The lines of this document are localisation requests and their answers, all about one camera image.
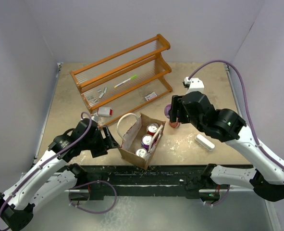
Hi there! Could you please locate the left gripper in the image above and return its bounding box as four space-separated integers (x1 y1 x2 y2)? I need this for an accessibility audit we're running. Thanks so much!
82 125 120 157

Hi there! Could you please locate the purple soda can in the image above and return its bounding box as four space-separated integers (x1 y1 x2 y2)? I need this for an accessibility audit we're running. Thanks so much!
164 104 171 119
141 134 152 150
135 147 148 159

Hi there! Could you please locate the red cola can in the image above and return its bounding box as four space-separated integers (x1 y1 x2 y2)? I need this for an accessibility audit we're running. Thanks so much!
147 123 159 136
169 121 180 128

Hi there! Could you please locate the brown canvas bag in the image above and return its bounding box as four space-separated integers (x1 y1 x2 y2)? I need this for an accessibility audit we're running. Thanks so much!
116 113 165 170

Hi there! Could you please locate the orange wooden shelf rack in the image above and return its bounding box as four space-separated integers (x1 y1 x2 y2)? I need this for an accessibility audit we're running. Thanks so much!
70 34 173 127

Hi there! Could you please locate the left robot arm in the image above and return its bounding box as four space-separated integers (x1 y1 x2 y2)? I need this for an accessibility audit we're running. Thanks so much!
0 118 120 231

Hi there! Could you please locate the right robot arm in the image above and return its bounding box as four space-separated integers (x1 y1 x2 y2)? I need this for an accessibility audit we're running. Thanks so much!
164 77 284 202

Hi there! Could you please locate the small red white card box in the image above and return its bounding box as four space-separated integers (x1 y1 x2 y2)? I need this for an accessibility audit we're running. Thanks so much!
145 91 157 102

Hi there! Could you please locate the white oblong case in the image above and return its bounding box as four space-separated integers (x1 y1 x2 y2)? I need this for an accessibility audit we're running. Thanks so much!
195 134 215 151

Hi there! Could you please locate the green capped marker pen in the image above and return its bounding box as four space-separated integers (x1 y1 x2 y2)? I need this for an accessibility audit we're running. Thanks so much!
114 75 137 88

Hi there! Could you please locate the grey staple strip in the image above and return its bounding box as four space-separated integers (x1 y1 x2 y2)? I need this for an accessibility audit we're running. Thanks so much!
98 87 108 93

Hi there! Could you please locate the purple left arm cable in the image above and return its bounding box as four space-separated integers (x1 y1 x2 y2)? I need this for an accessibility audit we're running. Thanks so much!
0 111 93 231

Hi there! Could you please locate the purple loop cable under table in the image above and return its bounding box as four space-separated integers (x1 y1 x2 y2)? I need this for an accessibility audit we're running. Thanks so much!
68 179 117 214

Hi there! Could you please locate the black table front rail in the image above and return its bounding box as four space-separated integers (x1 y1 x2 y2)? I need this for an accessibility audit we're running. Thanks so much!
28 165 255 200

